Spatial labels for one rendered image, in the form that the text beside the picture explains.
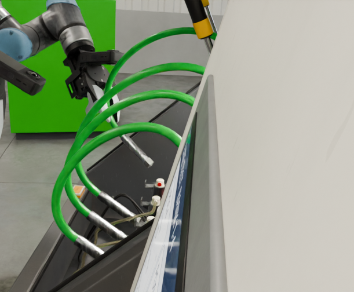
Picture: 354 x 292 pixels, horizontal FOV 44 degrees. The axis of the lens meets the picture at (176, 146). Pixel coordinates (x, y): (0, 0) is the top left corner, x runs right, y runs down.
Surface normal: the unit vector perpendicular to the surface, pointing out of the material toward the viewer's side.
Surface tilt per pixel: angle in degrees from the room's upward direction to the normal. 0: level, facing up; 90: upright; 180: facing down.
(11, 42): 90
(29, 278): 0
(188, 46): 90
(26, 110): 90
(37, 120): 90
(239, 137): 76
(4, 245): 0
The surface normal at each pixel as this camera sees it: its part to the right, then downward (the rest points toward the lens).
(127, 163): -0.07, 0.35
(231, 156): -0.95, -0.30
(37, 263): 0.07, -0.93
